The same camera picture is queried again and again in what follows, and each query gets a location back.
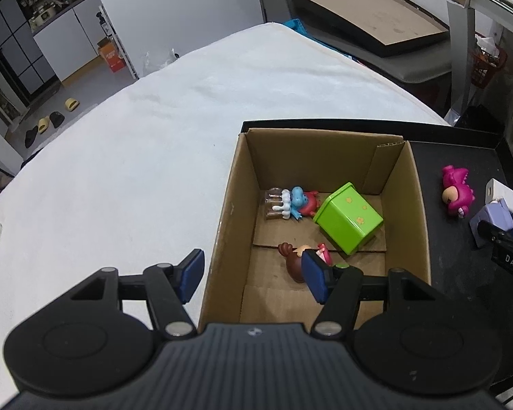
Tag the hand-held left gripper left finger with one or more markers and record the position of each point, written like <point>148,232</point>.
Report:
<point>192,274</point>

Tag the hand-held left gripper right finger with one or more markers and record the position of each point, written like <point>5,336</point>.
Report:
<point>314,275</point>

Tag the purple toy box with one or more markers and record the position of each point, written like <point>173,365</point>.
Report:
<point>493,213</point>

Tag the brown toy figure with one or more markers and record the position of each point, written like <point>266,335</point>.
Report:
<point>294,264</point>

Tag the black shallow tray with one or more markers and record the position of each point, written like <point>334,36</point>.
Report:
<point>453,239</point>

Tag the green toy box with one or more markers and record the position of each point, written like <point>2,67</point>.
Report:
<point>346,218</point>

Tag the blue and red toy figure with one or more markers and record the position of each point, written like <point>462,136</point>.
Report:
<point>300,200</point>

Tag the brown cardboard box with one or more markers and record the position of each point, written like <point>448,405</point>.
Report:
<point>239,205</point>

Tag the white cube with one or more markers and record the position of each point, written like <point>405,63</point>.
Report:
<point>498,190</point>

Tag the pink toy figure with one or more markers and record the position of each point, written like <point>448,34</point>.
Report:
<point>457,192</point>

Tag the red basket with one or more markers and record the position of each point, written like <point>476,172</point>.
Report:
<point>487,66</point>

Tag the white desk leg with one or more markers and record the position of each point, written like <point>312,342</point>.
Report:
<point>459,51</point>

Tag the black slipper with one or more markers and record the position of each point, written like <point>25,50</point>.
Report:
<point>56,118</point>
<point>30,136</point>

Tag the yellow slipper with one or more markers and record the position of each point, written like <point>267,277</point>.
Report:
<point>44,125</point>
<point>72,104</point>

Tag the clear plastic bag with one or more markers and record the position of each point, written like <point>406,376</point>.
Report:
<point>160,62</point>

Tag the orange box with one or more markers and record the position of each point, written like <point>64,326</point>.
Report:
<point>111,56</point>

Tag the white rack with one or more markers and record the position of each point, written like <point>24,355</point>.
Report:
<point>117,42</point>

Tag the blue cloth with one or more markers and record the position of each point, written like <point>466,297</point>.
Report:
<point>295,26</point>

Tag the black box lid brown inside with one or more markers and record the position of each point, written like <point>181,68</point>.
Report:
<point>367,13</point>

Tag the white cabinet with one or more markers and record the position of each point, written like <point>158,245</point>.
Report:
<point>68,42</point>

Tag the black grid door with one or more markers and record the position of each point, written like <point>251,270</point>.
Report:
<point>13,42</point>

